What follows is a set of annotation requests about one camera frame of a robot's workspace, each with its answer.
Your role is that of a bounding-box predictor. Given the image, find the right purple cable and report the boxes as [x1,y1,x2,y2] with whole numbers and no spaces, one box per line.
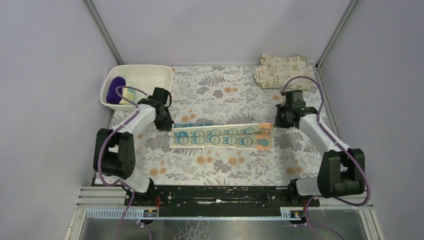
[281,76,373,240]

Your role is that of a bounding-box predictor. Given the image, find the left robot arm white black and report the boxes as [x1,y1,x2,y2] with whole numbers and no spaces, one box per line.
[93,86,174,194]

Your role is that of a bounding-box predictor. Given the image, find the purple cable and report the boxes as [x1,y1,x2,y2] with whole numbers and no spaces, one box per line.
[97,86,148,240]
[281,76,373,240]

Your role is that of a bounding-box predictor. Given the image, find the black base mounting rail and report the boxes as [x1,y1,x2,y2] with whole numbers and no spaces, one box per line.
[124,185,309,218]

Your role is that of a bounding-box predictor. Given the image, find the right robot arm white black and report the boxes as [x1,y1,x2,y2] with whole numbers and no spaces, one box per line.
[274,90,366,198]

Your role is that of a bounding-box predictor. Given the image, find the white rectangular basin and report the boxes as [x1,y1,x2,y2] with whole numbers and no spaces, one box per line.
[100,64,173,111]

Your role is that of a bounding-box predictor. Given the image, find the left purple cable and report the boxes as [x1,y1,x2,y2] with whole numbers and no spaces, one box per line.
[97,86,148,240]

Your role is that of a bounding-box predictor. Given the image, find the purple towel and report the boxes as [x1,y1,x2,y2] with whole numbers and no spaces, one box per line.
[106,76,127,105]

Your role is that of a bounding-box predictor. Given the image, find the cream patterned folded towel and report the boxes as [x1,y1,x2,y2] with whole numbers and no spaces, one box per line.
[253,54,313,91]

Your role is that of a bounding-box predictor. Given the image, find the white cable duct strip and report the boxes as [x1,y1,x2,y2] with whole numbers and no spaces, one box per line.
[86,208,158,220]

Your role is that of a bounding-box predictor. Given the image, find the floral patterned table mat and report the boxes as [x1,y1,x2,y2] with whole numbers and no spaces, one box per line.
[134,66,321,186]

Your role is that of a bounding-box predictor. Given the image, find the yellow teal patterned towel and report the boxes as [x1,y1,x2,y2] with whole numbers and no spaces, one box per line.
[118,86,136,105]

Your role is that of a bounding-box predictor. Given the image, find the white bear patterned towel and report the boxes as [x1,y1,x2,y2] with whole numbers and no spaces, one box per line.
[169,123,274,150]

